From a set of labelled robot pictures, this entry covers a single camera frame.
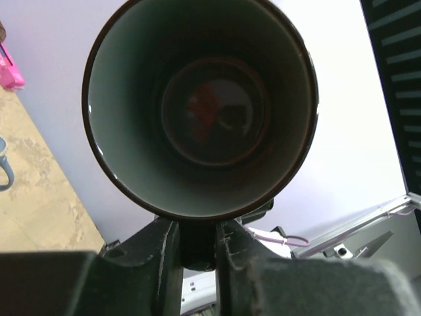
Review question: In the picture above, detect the dark blue-grey mug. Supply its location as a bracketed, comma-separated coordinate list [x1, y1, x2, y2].
[1, 138, 14, 192]

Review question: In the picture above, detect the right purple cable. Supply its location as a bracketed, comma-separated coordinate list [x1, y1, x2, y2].
[246, 226, 310, 248]

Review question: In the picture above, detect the pink box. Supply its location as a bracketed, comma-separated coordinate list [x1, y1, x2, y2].
[1, 43, 26, 90]

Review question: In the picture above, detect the dark grey mug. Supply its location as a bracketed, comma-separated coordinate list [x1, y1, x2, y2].
[81, 1, 318, 221]

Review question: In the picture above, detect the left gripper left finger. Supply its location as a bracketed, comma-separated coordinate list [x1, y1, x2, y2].
[1, 219, 183, 315]

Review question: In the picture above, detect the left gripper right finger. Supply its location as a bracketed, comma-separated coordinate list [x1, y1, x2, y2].
[216, 221, 420, 316]

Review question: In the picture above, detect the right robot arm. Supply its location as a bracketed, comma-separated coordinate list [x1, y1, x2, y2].
[180, 227, 291, 315]

